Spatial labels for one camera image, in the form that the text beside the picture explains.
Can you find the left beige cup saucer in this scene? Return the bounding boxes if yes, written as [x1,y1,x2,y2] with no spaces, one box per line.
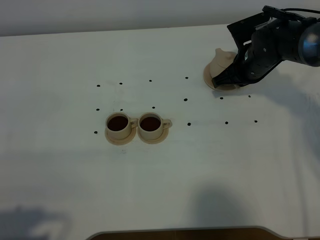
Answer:
[104,127,137,146]

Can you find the beige ceramic teapot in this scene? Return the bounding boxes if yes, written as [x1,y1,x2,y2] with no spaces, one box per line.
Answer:
[208,48,237,78]

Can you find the beige teapot saucer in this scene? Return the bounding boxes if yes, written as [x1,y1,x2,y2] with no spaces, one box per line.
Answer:
[203,63,240,92]

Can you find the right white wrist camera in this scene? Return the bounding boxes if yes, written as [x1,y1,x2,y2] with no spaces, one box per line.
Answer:
[254,20,271,31]

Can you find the beige teacup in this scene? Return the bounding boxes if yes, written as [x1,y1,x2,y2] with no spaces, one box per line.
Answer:
[105,112,138,141]
[138,112,173,140]

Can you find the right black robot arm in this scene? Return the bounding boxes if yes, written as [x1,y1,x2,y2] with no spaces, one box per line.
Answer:
[205,5,320,89]

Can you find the beige cup saucer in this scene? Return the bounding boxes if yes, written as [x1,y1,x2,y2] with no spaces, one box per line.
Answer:
[104,127,137,146]
[137,128,169,145]

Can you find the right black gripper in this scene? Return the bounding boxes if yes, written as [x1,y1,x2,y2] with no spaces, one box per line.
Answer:
[212,12,304,88]

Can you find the right beige teacup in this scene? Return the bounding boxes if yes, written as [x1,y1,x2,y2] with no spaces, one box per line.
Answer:
[138,112,173,140]

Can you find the right beige cup saucer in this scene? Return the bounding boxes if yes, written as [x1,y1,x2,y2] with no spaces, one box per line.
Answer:
[137,128,169,145]

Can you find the left beige teacup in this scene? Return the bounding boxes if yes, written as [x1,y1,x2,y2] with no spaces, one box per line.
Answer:
[105,112,138,141]

